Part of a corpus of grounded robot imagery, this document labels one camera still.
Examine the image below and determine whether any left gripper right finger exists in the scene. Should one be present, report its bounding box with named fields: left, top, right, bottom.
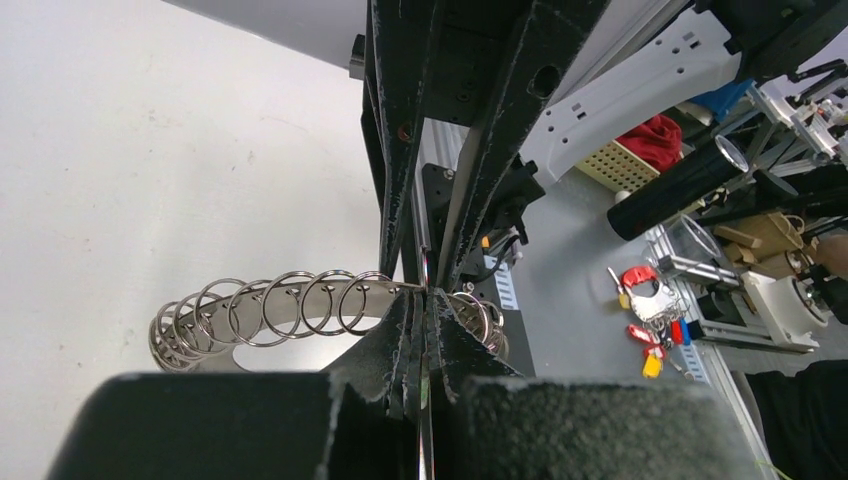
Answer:
left=423, top=288, right=759, bottom=479

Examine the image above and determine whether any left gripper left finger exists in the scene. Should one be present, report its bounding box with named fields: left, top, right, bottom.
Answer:
left=47, top=291, right=423, bottom=479

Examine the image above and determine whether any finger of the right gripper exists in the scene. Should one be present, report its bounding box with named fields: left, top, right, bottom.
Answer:
left=361, top=1, right=441, bottom=275
left=434, top=1, right=608, bottom=290

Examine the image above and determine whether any metal disc with key rings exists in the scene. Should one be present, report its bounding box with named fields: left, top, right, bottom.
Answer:
left=147, top=270, right=516, bottom=378

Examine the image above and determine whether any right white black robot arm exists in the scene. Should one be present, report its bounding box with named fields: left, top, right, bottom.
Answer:
left=361, top=1, right=847, bottom=289

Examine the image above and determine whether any bunch of coloured keys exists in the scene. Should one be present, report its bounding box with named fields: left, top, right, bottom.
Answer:
left=606, top=265, right=695, bottom=381

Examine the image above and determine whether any yellow perforated basket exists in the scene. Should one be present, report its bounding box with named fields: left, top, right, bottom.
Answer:
left=575, top=140, right=660, bottom=193

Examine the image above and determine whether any red cloth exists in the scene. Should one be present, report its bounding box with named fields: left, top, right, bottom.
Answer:
left=616, top=114, right=683, bottom=173

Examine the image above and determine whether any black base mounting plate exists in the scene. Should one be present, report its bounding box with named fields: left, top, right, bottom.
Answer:
left=459, top=160, right=543, bottom=376

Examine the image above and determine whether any black cylinder flashlight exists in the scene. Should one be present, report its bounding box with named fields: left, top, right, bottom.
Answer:
left=606, top=135, right=750, bottom=241

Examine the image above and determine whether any white machine part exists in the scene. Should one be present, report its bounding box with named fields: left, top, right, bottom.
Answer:
left=741, top=272, right=832, bottom=354

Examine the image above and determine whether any right white slotted cable duct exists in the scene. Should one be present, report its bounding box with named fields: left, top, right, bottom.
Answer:
left=493, top=261, right=520, bottom=311

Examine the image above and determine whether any aluminium extrusion rail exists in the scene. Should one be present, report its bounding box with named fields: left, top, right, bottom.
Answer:
left=645, top=226, right=783, bottom=479

